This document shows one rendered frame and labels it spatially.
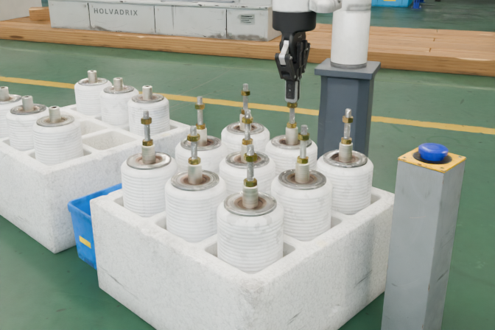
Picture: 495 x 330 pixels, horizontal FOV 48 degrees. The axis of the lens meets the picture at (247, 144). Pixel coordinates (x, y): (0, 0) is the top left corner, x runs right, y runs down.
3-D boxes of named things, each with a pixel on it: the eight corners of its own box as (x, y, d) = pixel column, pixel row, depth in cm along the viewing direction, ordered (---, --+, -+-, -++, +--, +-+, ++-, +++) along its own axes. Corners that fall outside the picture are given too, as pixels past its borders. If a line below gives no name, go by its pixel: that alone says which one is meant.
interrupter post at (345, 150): (337, 158, 96) (339, 140, 95) (351, 158, 96) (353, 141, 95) (337, 163, 94) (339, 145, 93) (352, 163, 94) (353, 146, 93)
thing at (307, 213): (314, 259, 99) (319, 165, 92) (336, 290, 90) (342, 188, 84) (263, 267, 97) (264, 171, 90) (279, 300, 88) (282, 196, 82)
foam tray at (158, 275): (244, 216, 129) (244, 143, 123) (395, 283, 104) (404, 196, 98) (98, 287, 103) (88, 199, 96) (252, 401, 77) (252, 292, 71)
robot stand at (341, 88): (322, 159, 162) (327, 57, 152) (372, 166, 157) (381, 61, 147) (309, 178, 149) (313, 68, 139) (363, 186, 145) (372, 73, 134)
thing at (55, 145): (74, 187, 128) (65, 111, 121) (96, 199, 121) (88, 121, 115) (34, 200, 121) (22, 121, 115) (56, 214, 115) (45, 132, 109)
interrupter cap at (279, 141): (314, 151, 99) (314, 147, 99) (271, 151, 99) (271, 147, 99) (309, 137, 106) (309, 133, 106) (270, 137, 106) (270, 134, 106)
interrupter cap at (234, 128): (249, 121, 115) (249, 118, 115) (272, 131, 110) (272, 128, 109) (219, 129, 111) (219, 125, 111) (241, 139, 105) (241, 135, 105)
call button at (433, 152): (425, 153, 82) (426, 140, 81) (451, 160, 79) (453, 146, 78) (412, 160, 79) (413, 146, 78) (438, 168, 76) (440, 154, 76)
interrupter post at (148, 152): (155, 165, 93) (154, 146, 92) (141, 165, 93) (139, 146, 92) (157, 160, 96) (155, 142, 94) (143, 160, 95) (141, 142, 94)
